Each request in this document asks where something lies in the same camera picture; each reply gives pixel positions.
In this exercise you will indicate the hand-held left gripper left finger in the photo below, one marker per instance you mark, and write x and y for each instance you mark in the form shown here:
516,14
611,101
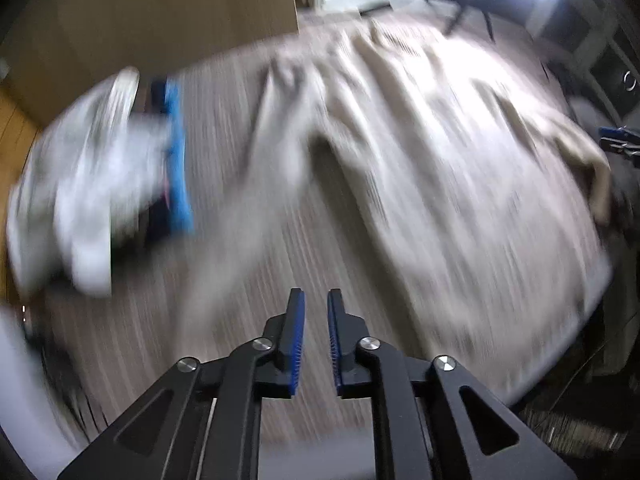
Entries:
298,340

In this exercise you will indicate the blue garment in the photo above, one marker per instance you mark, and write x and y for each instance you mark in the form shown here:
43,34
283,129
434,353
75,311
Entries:
177,175

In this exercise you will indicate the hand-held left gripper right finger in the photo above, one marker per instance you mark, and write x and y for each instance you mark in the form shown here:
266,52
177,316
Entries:
334,345

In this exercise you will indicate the light wooden board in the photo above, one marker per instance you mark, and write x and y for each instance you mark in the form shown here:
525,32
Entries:
150,20

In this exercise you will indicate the cream knit sweater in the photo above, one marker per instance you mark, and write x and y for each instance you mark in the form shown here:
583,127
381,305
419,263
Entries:
425,160

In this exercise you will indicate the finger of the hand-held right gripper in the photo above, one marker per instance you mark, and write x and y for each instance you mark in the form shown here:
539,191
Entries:
616,133

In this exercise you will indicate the black power adapter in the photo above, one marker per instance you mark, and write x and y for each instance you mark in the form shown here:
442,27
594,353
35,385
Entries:
375,7

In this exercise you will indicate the wooden plank panel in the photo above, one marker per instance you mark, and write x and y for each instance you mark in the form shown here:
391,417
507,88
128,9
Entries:
12,130

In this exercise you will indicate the navy garment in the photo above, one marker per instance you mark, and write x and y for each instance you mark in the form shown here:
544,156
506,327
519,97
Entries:
159,92

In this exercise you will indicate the white denim pants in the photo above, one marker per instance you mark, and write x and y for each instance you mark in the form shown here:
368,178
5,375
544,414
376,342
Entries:
90,185

